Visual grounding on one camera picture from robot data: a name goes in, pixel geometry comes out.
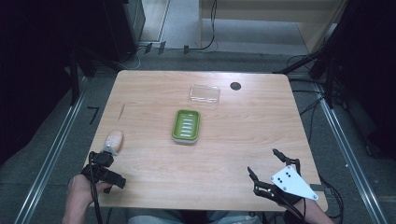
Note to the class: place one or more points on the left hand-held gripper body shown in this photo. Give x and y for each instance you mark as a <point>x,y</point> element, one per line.
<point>104,175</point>

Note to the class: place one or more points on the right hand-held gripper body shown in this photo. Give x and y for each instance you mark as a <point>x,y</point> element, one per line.
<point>292,183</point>

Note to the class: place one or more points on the peach soap bar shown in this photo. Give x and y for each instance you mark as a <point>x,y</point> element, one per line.
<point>114,139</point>

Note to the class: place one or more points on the person's right hand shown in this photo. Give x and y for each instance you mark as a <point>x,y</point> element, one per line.
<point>301,203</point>

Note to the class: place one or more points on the person's left hand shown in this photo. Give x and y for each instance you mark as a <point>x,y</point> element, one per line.
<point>81,193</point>

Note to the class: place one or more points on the black tape floor mark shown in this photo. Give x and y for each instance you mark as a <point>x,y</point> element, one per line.
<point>94,112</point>

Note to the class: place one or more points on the green soap dish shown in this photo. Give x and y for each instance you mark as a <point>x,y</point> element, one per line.
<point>186,126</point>

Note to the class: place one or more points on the black round table grommet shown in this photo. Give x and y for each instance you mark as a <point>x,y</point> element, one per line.
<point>235,86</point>

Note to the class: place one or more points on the clear plastic lid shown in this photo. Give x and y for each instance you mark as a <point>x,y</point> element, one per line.
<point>205,93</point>

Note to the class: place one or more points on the black metal stand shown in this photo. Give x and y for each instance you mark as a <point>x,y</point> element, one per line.
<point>327,68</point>
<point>74,74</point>

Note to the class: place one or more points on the black plug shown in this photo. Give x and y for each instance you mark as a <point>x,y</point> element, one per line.
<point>186,49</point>
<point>148,48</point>
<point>161,47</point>

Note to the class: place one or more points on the dark cabinet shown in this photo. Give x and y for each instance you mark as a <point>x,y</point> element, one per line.
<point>124,28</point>

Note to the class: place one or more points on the light wooden furniture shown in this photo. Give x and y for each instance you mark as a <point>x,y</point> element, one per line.
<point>267,9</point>

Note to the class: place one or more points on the metal floor rail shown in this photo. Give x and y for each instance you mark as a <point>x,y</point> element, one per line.
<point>351,158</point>
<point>49,155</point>

